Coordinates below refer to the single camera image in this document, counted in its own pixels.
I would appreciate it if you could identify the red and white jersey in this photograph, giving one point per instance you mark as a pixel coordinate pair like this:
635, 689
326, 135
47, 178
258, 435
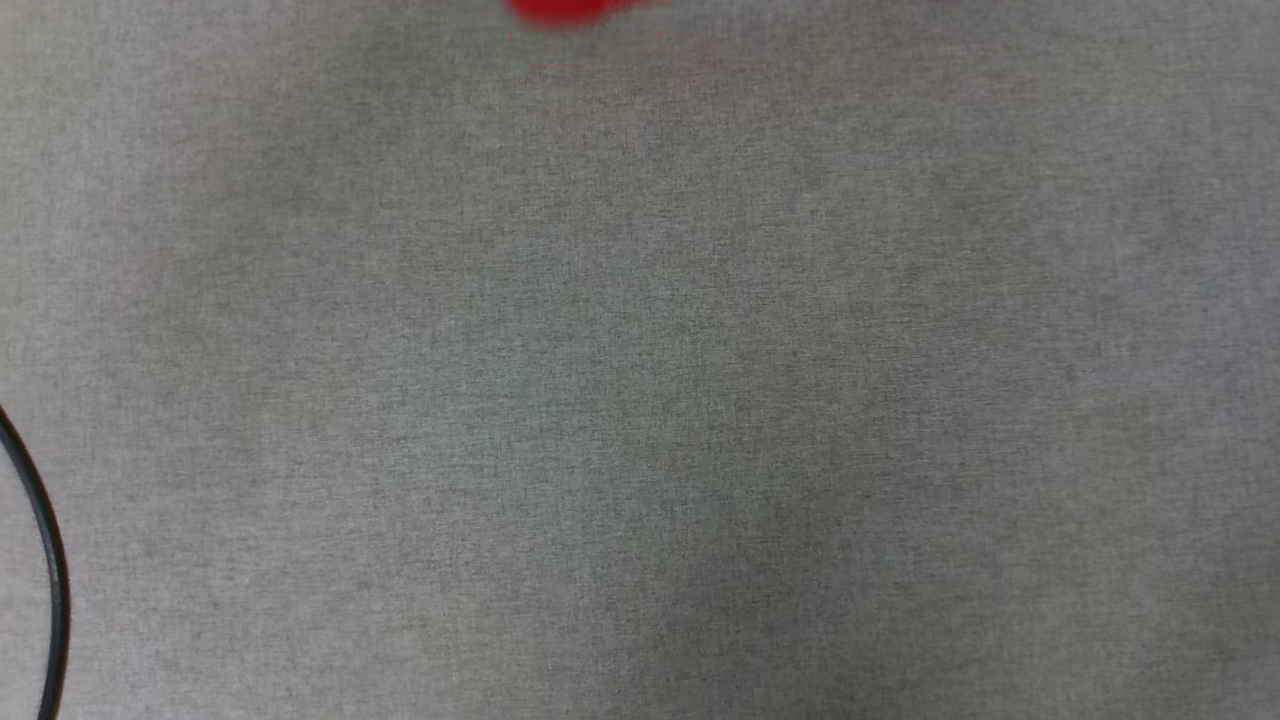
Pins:
565, 8

